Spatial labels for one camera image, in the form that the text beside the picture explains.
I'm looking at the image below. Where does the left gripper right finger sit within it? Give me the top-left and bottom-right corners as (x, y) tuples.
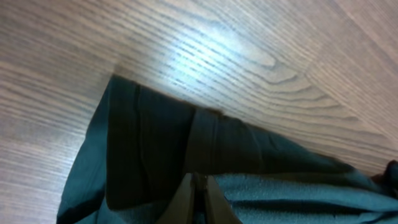
(204, 176), (242, 224)

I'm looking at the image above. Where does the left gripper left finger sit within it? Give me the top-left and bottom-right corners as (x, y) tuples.
(156, 174), (195, 224)

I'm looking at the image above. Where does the dark green t-shirt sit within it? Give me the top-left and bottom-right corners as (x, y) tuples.
(57, 76), (397, 223)

